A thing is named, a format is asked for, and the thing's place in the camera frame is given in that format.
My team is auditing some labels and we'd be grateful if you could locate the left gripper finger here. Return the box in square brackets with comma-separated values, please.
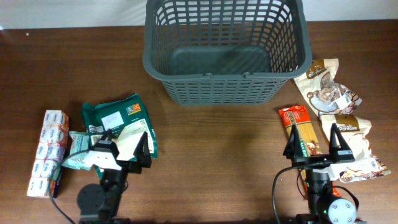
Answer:
[99, 129, 116, 148]
[133, 132, 152, 162]

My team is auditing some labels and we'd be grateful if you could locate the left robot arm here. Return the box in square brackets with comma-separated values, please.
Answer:
[77, 130, 152, 224]

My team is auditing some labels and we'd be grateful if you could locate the beige nut bag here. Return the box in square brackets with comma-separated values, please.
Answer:
[294, 58, 362, 116]

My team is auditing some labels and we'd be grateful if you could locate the green snack bag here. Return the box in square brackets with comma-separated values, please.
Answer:
[81, 94, 159, 161]

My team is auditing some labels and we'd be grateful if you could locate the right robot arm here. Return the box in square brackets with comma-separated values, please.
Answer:
[283, 123, 359, 224]

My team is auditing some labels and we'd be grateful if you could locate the teal wet wipes pack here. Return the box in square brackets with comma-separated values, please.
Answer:
[62, 131, 91, 170]

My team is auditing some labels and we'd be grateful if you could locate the white tissue pack row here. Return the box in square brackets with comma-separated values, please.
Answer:
[27, 110, 69, 198]

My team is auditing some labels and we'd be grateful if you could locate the grey plastic basket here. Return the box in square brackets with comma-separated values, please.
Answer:
[143, 0, 312, 105]

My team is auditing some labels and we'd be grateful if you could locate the orange spaghetti packet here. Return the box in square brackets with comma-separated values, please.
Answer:
[279, 105, 342, 200]

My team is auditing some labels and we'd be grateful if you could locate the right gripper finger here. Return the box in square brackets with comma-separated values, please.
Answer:
[283, 125, 303, 159]
[329, 123, 351, 154]

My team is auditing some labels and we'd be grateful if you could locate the beige flour bag lower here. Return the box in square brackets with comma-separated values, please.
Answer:
[320, 114, 391, 183]

